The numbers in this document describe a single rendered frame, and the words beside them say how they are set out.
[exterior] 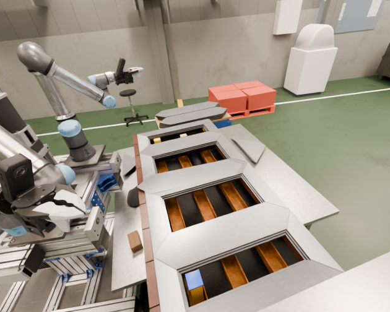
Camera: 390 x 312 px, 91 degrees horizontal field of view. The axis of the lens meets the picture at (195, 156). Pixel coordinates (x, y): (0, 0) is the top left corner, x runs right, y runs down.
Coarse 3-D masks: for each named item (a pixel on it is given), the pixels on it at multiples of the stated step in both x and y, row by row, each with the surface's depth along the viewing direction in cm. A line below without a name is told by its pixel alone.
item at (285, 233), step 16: (192, 128) 187; (208, 144) 162; (240, 160) 139; (240, 176) 129; (160, 192) 121; (176, 192) 120; (192, 192) 122; (256, 192) 115; (256, 240) 91; (288, 240) 92; (224, 256) 88; (304, 256) 85; (240, 288) 76
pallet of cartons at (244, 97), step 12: (240, 84) 408; (252, 84) 401; (216, 96) 363; (228, 96) 358; (240, 96) 353; (252, 96) 354; (264, 96) 361; (228, 108) 361; (240, 108) 366; (252, 108) 369
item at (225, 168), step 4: (220, 160) 141; (224, 160) 141; (220, 164) 138; (224, 164) 137; (228, 164) 137; (220, 168) 134; (224, 168) 134; (228, 168) 133; (224, 172) 130; (228, 172) 130; (232, 172) 130; (224, 176) 127; (228, 176) 127
